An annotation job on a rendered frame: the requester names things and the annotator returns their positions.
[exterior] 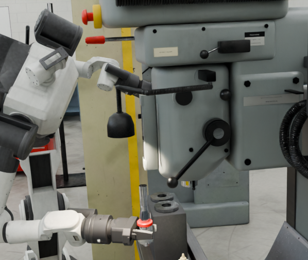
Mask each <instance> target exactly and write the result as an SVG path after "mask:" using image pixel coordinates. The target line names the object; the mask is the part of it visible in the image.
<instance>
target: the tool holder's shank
mask: <svg viewBox="0 0 308 260"><path fill-rule="evenodd" d="M139 196H140V217H139V219H140V220H141V222H148V219H149V218H150V216H149V211H148V197H147V185H146V184H141V185H139Z"/></svg>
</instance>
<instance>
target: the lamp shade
mask: <svg viewBox="0 0 308 260"><path fill-rule="evenodd" d="M107 133H108V137H110V138H127V137H132V136H134V135H135V132H134V122H133V120H132V117H131V115H129V114H127V113H126V112H123V111H122V112H116V113H114V114H112V115H111V116H110V117H109V120H108V124H107Z"/></svg>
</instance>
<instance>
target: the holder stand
mask: <svg viewBox="0 0 308 260"><path fill-rule="evenodd" d="M147 197H148V211H149V216H150V219H151V220H152V223H153V224H156V225H157V231H156V232H153V242H152V243H150V245H149V246H150V249H151V253H152V256H153V260H179V259H180V257H182V254H183V253H184V256H185V257H186V259H187V230H186V213H185V211H184V209H183V207H182V206H181V204H180V202H179V200H178V198H177V197H176V195H175V193H170V192H156V193H153V194H152V195H147Z"/></svg>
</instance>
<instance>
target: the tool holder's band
mask: <svg viewBox="0 0 308 260"><path fill-rule="evenodd" d="M137 225H138V226H139V227H143V228H145V227H149V226H151V225H152V220H151V219H148V222H141V220H140V219H139V220H138V221H137Z"/></svg>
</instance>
